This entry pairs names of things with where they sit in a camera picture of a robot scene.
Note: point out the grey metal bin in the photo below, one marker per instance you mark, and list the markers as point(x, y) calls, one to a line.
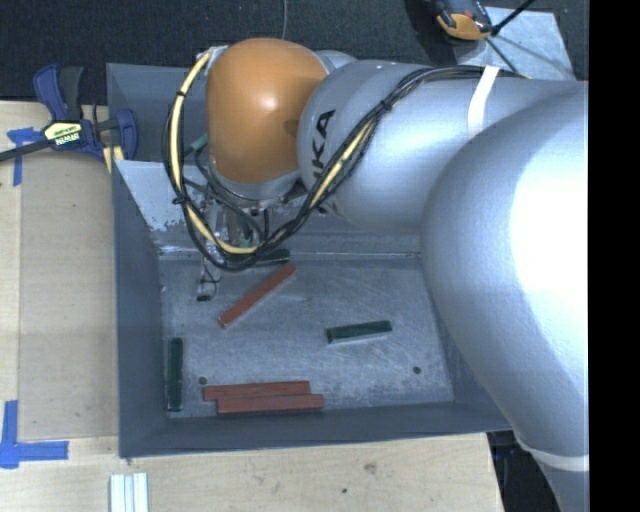
point(140, 300)

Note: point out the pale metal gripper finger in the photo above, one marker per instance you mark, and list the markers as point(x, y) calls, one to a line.
point(204, 285)
point(215, 275)

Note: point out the pale wood flat board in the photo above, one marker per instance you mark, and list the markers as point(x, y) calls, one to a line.
point(65, 300)

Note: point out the dark green flat block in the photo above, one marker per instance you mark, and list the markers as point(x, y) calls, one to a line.
point(359, 332)
point(175, 375)

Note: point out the red-brown flat block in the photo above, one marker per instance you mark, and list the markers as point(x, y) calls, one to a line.
point(255, 390)
point(257, 295)
point(270, 404)

